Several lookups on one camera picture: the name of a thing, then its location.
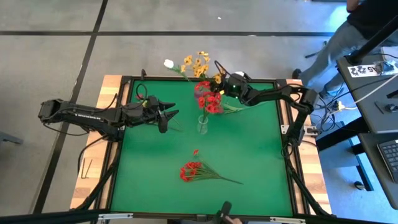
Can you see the black keyboard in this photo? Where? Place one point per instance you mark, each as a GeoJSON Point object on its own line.
{"type": "Point", "coordinates": [390, 158]}

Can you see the grey chair base leg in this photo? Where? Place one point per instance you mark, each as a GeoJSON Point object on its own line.
{"type": "Point", "coordinates": [11, 138]}

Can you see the pink ribbed glass vase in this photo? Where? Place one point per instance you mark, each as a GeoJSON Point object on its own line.
{"type": "Point", "coordinates": [197, 95]}

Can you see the black desk foot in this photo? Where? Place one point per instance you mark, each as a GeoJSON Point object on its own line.
{"type": "Point", "coordinates": [360, 185]}

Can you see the black thick pole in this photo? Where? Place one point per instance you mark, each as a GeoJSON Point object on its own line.
{"type": "Point", "coordinates": [373, 42]}

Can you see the clear glass vase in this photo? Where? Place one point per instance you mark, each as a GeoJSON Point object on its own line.
{"type": "Point", "coordinates": [202, 129]}

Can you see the white power strip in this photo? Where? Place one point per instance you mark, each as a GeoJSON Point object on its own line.
{"type": "Point", "coordinates": [339, 106]}

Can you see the grey power box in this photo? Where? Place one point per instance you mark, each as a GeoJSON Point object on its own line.
{"type": "Point", "coordinates": [312, 131]}

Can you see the black computer mouse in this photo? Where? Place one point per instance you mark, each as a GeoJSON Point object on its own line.
{"type": "Point", "coordinates": [391, 108]}

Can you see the white tulip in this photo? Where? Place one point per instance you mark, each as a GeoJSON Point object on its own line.
{"type": "Point", "coordinates": [168, 63]}

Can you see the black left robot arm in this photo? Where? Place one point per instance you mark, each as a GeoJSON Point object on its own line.
{"type": "Point", "coordinates": [87, 116]}

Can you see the dark grey desk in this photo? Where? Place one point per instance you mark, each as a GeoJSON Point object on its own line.
{"type": "Point", "coordinates": [367, 93]}
{"type": "Point", "coordinates": [370, 149]}

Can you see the black hex key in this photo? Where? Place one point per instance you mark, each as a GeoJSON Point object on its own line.
{"type": "Point", "coordinates": [89, 168]}
{"type": "Point", "coordinates": [83, 168]}

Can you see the person's hand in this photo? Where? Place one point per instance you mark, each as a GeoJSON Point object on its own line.
{"type": "Point", "coordinates": [233, 220]}

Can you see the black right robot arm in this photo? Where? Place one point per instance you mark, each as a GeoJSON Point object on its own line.
{"type": "Point", "coordinates": [273, 93]}

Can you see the white printed label sheet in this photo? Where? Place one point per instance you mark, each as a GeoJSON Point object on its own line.
{"type": "Point", "coordinates": [360, 71]}

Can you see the black table frame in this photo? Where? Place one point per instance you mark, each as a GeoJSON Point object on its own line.
{"type": "Point", "coordinates": [155, 78]}

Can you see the person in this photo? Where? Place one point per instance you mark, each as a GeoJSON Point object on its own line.
{"type": "Point", "coordinates": [342, 46]}

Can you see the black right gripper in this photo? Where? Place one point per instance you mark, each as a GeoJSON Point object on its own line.
{"type": "Point", "coordinates": [236, 87]}

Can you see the black frame clamp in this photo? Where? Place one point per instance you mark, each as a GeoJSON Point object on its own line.
{"type": "Point", "coordinates": [143, 74]}

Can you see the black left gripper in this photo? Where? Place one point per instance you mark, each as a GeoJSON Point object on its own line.
{"type": "Point", "coordinates": [143, 112]}

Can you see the silver corner bracket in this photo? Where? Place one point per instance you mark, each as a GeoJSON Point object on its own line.
{"type": "Point", "coordinates": [115, 216]}
{"type": "Point", "coordinates": [287, 220]}

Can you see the red poppy bunch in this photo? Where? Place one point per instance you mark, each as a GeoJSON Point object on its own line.
{"type": "Point", "coordinates": [186, 176]}
{"type": "Point", "coordinates": [211, 107]}

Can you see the red flower single stem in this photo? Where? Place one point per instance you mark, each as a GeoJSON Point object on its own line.
{"type": "Point", "coordinates": [203, 84]}

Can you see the black handheld device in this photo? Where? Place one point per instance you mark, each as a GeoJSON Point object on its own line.
{"type": "Point", "coordinates": [224, 210]}

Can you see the black overhead beam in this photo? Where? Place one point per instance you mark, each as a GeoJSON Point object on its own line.
{"type": "Point", "coordinates": [46, 217]}

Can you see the green table mat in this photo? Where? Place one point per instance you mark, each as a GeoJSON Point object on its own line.
{"type": "Point", "coordinates": [248, 171]}

